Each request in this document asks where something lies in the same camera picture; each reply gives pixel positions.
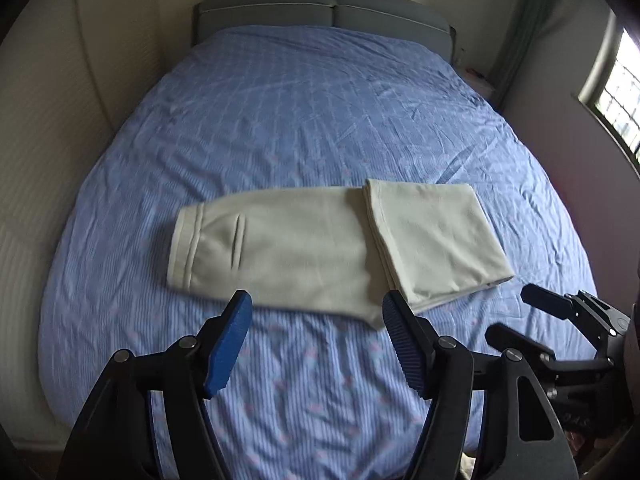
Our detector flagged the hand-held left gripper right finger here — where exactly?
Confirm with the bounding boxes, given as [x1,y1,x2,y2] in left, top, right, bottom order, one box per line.
[381,289,581,480]

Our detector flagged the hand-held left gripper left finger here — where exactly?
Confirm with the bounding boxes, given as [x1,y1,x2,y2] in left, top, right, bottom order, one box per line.
[59,289,253,480]

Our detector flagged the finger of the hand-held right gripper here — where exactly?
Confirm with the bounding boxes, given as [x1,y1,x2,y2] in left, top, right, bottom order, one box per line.
[485,323,614,377]
[521,283,631,337]

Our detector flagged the cream pants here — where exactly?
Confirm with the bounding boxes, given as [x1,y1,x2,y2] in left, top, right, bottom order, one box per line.
[166,177,516,331]

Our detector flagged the grey upholstered bed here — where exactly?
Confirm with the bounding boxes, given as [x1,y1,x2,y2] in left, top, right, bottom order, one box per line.
[37,0,601,480]

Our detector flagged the window with metal grille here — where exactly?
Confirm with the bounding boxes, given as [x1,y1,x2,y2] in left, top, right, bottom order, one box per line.
[577,10,640,167]

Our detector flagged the white nightstand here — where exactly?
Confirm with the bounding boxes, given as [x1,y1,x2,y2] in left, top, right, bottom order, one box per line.
[462,67,501,107]

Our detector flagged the bed with blue sheet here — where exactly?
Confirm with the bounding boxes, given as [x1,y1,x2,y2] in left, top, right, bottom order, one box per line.
[37,25,599,480]

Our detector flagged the white louvered wardrobe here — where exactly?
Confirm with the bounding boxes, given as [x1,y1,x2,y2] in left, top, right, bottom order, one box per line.
[0,0,168,443]

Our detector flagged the green curtain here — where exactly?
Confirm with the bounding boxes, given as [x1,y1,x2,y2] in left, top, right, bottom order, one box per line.
[487,0,547,111]

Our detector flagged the grey headboard cushion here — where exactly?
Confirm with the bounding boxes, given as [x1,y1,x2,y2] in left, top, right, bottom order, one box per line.
[332,0,452,57]
[197,0,336,47]

